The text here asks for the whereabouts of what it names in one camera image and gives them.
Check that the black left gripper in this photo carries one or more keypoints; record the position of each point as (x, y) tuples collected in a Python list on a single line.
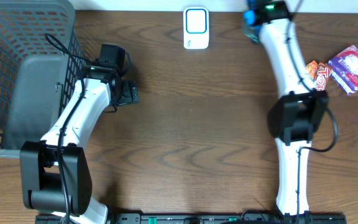
[(128, 93)]

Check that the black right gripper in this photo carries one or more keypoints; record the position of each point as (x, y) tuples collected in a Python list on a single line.
[(249, 31)]

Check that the red orange snack wrapper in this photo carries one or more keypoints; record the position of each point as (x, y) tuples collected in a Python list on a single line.
[(323, 74)]

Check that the orange tissue packet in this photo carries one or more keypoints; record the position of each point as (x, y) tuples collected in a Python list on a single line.
[(312, 68)]

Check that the purple pad package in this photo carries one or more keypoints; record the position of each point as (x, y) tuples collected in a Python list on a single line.
[(345, 69)]

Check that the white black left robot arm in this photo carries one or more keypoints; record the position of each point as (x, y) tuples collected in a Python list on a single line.
[(54, 172)]

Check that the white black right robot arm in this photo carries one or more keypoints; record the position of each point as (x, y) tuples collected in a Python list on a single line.
[(295, 117)]

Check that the white barcode scanner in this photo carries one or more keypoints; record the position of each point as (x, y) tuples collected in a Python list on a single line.
[(196, 28)]

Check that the grey plastic basket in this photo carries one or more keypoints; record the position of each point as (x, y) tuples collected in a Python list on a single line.
[(39, 55)]

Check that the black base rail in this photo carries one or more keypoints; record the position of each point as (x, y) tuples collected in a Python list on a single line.
[(246, 217)]

